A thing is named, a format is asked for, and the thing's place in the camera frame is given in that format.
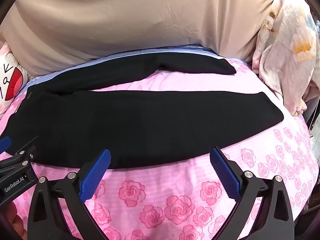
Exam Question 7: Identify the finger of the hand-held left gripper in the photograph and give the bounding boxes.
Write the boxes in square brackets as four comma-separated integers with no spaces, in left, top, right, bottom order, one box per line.
[0,136,12,154]
[0,143,39,173]

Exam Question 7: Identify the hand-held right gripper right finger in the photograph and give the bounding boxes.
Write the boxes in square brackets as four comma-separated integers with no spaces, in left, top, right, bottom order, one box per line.
[210,147,296,240]

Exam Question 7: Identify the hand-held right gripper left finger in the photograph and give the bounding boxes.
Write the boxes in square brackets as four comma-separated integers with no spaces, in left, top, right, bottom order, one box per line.
[27,149,112,240]

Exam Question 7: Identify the black pants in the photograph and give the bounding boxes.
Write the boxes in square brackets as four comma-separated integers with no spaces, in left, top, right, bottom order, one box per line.
[5,52,284,169]

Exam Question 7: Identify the person's left hand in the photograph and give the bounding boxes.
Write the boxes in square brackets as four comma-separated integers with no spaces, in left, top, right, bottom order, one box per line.
[0,200,28,240]

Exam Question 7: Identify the pink rose bed sheet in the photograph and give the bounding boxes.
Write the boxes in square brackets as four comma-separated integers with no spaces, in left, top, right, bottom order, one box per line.
[0,44,318,240]

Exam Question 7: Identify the white cartoon face pillow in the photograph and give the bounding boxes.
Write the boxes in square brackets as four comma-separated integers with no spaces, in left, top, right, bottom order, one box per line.
[0,42,32,117]

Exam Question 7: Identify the pale floral quilt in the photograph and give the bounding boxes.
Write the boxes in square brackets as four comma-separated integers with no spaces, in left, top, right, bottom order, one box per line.
[251,0,320,117]

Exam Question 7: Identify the beige padded headboard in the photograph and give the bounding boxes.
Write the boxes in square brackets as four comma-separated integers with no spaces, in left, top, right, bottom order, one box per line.
[0,0,278,77]

